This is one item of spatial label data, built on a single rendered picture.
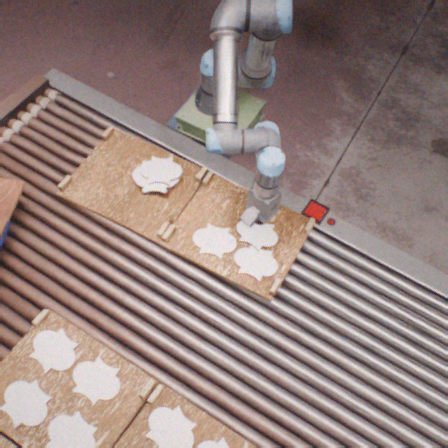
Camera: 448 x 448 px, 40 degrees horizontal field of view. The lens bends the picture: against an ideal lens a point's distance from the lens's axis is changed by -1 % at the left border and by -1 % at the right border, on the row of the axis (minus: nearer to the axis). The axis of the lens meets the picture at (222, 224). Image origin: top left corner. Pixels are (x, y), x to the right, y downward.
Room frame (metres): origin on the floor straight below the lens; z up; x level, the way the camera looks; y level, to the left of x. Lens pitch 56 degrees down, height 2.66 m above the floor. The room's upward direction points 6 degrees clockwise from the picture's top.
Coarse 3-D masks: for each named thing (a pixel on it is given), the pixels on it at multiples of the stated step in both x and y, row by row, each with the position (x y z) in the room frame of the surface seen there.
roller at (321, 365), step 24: (0, 168) 1.32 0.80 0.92; (24, 192) 1.23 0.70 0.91; (72, 216) 1.15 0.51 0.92; (120, 240) 1.08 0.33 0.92; (144, 264) 1.00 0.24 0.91; (192, 288) 0.93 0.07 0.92; (240, 312) 0.86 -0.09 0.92; (264, 336) 0.80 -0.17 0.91; (312, 360) 0.73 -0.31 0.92; (360, 384) 0.67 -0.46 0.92; (384, 408) 0.61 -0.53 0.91; (408, 408) 0.62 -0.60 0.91; (432, 432) 0.55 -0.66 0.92
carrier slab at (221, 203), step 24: (216, 192) 1.30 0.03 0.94; (240, 192) 1.32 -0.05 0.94; (192, 216) 1.19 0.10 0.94; (216, 216) 1.20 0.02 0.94; (288, 216) 1.24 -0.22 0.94; (168, 240) 1.09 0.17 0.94; (192, 240) 1.10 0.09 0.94; (288, 240) 1.14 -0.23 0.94; (216, 264) 1.01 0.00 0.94; (288, 264) 1.04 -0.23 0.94; (264, 288) 0.95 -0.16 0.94
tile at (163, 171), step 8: (152, 160) 1.38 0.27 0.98; (160, 160) 1.38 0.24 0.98; (168, 160) 1.39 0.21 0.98; (144, 168) 1.34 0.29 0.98; (152, 168) 1.34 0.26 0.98; (160, 168) 1.35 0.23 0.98; (168, 168) 1.35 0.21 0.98; (176, 168) 1.36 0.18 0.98; (144, 176) 1.31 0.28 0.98; (152, 176) 1.31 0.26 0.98; (160, 176) 1.31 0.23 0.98; (168, 176) 1.32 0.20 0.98; (176, 176) 1.32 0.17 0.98; (168, 184) 1.28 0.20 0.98
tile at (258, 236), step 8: (240, 224) 1.17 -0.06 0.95; (256, 224) 1.18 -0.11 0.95; (264, 224) 1.18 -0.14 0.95; (240, 232) 1.14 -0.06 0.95; (248, 232) 1.14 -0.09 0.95; (256, 232) 1.15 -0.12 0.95; (264, 232) 1.15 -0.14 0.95; (272, 232) 1.16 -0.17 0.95; (240, 240) 1.11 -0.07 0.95; (248, 240) 1.11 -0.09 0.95; (256, 240) 1.11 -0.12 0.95; (264, 240) 1.12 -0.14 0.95; (272, 240) 1.12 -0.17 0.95; (256, 248) 1.08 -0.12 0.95
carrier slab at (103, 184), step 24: (120, 144) 1.47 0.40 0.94; (144, 144) 1.49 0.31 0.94; (96, 168) 1.35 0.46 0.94; (120, 168) 1.36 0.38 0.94; (192, 168) 1.40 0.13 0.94; (72, 192) 1.24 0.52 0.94; (96, 192) 1.25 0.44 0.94; (120, 192) 1.26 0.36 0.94; (168, 192) 1.28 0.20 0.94; (192, 192) 1.29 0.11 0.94; (120, 216) 1.16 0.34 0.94; (144, 216) 1.17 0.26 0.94; (168, 216) 1.18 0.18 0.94
